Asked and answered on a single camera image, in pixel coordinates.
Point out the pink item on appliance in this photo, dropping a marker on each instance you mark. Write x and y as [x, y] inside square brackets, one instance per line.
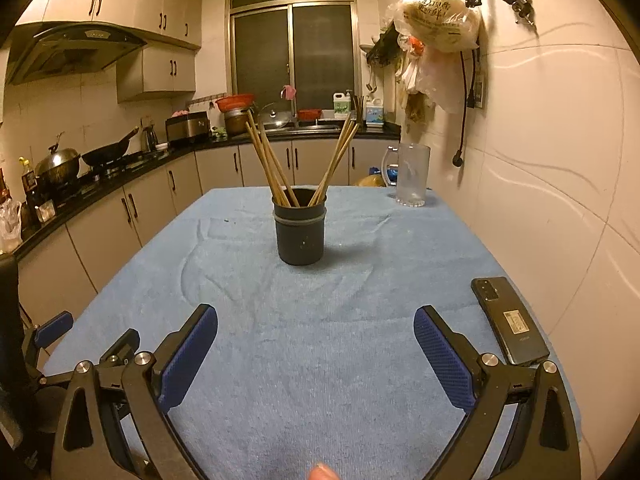
[181, 113]

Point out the blue plastic bag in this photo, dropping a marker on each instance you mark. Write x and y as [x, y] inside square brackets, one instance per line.
[390, 175]

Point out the black smartphone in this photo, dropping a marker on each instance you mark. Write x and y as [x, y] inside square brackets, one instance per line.
[510, 320]

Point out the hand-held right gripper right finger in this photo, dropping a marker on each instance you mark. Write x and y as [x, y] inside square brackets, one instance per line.
[445, 360]

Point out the person's right hand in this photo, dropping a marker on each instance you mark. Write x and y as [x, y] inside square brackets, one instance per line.
[324, 474]

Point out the dark grey utensil holder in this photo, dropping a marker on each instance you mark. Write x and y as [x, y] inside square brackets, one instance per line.
[300, 235]

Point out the lidded metal pot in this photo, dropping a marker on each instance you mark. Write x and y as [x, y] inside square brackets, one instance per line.
[57, 165]

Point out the black wok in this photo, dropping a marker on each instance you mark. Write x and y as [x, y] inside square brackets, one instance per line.
[107, 152]

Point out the black kitchen countertop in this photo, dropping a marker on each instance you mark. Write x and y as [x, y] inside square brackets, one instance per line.
[220, 144]

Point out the small picture frame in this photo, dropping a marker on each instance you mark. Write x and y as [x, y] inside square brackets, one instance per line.
[45, 211]

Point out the gas stove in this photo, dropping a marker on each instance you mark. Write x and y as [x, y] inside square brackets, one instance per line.
[115, 167]

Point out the white lower kitchen cabinets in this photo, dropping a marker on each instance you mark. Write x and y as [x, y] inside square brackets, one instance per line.
[150, 200]

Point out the kitchen window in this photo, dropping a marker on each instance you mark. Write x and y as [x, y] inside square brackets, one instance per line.
[265, 50]

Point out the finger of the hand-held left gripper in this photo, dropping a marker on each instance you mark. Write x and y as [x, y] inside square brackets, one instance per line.
[55, 327]
[122, 346]

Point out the metal stock pot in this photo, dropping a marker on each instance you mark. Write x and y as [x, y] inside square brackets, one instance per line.
[235, 122]

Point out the clear glass mug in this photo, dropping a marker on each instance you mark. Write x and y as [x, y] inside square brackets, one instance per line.
[412, 175]

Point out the plastic bag of flatbread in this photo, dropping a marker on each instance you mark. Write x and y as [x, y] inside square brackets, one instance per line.
[440, 15]

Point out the glass pot lid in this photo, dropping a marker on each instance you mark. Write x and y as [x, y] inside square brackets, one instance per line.
[274, 116]

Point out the blue table cloth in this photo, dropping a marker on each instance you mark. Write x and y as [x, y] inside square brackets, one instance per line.
[300, 335]

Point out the bunch of wooden chopsticks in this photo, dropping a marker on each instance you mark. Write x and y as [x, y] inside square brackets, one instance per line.
[280, 182]

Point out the sink faucet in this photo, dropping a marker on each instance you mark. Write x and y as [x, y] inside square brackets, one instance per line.
[295, 112]

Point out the wall hook rail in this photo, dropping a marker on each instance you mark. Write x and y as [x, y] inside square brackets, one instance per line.
[202, 100]

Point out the white jug green label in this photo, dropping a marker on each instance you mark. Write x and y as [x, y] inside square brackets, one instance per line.
[342, 105]

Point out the steel kitchen appliance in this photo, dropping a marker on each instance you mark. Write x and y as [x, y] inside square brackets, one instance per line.
[187, 127]

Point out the metal kettle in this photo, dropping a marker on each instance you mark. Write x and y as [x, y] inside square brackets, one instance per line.
[149, 140]

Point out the white jug blue label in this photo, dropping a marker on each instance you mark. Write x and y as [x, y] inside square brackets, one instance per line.
[375, 112]

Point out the clear plastic bag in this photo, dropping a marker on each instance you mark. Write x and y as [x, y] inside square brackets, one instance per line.
[10, 227]

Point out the pink cloth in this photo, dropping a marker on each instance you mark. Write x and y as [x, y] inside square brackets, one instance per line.
[288, 91]

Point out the red plastic basin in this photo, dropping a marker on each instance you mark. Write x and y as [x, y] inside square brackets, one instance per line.
[235, 102]

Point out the red bowl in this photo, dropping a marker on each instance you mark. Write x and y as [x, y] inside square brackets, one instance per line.
[310, 115]

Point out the range hood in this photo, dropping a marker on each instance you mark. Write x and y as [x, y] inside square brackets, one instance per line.
[75, 50]

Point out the wall outlet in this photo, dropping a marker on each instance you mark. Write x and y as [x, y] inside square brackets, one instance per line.
[478, 90]

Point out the yellow plastic bag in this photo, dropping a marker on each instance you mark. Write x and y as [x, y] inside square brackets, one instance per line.
[370, 181]

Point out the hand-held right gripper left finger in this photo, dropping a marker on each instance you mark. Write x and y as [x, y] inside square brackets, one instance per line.
[187, 355]

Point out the bunch of hanging plastic bags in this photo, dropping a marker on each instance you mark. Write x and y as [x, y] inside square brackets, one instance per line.
[425, 80]

